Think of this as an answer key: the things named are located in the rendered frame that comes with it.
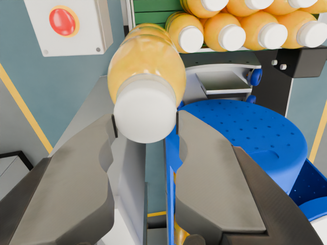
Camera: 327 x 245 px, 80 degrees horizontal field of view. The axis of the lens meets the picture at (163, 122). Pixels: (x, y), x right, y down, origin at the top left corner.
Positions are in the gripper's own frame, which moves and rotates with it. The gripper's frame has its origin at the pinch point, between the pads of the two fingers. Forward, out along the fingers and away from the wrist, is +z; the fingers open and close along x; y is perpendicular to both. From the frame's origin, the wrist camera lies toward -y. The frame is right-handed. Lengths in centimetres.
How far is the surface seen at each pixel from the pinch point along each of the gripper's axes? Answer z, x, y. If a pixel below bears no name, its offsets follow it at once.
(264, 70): 118, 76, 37
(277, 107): 118, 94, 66
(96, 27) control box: 23.1, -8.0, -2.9
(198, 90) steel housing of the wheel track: 40.4, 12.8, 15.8
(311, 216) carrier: 32, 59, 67
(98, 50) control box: 23.1, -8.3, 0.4
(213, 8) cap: 23.5, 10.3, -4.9
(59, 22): 21.9, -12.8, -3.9
